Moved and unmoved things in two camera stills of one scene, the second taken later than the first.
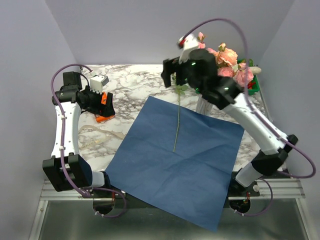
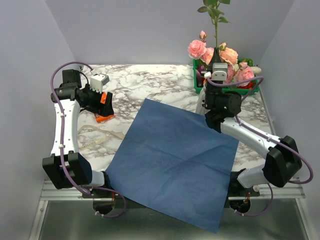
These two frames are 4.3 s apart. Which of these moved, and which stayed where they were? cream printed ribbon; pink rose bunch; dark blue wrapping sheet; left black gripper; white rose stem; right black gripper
Moved: right black gripper; white rose stem
Stayed: dark blue wrapping sheet; left black gripper; cream printed ribbon; pink rose bunch
